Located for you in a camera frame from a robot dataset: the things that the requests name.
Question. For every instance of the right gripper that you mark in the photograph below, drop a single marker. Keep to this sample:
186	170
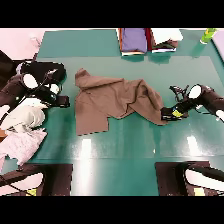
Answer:
173	114

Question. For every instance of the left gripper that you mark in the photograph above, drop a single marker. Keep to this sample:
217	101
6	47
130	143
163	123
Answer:
59	100

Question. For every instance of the brown shirt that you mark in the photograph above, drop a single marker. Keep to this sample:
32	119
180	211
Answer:
110	96

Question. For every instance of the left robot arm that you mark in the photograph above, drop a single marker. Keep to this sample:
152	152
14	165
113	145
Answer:
12	92

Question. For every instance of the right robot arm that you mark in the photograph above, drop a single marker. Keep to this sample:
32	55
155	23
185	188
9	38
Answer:
213	99

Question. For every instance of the white garment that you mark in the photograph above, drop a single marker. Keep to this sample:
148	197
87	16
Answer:
166	34
25	116

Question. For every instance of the pink garment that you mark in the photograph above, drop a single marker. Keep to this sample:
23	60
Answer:
23	145

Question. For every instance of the dark brown garment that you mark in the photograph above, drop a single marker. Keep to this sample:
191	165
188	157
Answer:
169	44

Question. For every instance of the purple garment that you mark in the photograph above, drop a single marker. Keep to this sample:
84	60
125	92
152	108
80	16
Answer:
134	40

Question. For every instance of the green yellow object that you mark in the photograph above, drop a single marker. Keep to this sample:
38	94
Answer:
207	35

